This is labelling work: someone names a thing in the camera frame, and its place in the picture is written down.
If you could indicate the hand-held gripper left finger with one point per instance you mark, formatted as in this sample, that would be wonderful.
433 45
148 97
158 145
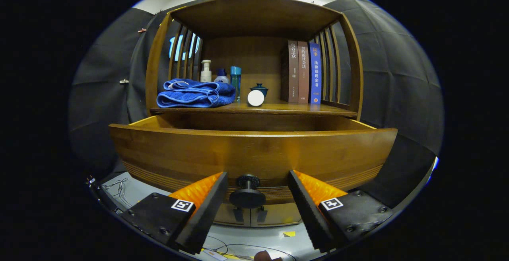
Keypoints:
206 217

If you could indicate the wooden cabinet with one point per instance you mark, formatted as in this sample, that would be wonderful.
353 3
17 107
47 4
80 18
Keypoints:
254 18

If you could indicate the tall teal bottle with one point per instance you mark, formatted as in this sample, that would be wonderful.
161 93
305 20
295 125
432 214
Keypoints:
235 80

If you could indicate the white bottle with blue cap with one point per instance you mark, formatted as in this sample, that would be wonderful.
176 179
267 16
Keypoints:
222 79

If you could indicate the dark brown book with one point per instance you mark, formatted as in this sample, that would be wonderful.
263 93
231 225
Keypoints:
293 74

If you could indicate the wooden countertop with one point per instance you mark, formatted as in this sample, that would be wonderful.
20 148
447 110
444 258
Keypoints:
286 108

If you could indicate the yellow tape piece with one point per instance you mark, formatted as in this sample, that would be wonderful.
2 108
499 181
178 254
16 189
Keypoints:
289 234

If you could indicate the dark teal lidded teacup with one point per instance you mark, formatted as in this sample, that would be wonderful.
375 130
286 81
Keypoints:
260 88

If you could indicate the reddish brown book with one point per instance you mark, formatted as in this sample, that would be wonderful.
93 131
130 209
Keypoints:
303 74

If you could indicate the blue book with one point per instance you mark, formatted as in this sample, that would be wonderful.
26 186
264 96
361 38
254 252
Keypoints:
315 74

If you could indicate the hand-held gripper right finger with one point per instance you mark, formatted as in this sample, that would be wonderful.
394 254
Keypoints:
310 213

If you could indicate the folded blue towel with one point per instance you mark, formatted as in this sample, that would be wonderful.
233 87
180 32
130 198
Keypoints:
191 96

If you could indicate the white green facial cleanser tube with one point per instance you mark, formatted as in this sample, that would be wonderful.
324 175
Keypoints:
255 98

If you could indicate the white pump bottle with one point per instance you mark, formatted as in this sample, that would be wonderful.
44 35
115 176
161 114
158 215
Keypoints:
205 76

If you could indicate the wooden drawer with black knob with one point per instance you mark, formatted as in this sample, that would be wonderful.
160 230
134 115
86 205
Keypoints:
254 153

